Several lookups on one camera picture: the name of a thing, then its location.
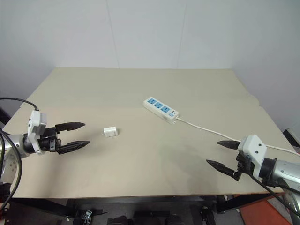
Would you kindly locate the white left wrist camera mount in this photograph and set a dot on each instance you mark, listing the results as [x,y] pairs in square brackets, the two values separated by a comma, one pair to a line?
[35,122]

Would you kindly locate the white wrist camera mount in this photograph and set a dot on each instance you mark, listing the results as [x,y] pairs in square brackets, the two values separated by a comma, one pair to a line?
[254,147]
[35,122]

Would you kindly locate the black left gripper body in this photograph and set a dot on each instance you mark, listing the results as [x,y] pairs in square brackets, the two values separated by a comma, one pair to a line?
[48,141]

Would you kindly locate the white power strip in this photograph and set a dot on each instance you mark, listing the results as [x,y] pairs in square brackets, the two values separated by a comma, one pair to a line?
[160,109]

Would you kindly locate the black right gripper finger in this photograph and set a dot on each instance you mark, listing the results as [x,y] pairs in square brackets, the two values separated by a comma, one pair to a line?
[221,168]
[229,144]

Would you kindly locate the black stand with grey edge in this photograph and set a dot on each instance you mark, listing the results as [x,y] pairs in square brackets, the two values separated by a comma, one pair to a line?
[293,138]

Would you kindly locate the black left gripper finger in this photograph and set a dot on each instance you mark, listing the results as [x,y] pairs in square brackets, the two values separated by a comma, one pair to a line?
[70,126]
[75,145]

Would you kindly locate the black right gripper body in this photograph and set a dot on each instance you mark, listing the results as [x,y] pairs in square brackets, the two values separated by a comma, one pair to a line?
[245,165]

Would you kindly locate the black table frame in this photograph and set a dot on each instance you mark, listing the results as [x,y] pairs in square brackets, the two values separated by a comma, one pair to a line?
[145,201]

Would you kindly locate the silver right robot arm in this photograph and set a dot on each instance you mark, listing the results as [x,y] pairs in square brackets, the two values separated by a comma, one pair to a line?
[283,170]

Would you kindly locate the red-brown floor mat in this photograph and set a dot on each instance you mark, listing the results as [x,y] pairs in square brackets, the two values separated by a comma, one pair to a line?
[264,212]

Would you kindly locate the white plug adapter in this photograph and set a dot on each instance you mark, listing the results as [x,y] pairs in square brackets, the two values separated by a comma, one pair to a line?
[110,131]

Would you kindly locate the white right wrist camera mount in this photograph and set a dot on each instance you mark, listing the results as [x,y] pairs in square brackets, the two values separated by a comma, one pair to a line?
[254,147]

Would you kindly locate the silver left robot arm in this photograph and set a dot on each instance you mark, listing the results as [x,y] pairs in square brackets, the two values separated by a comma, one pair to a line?
[17,143]

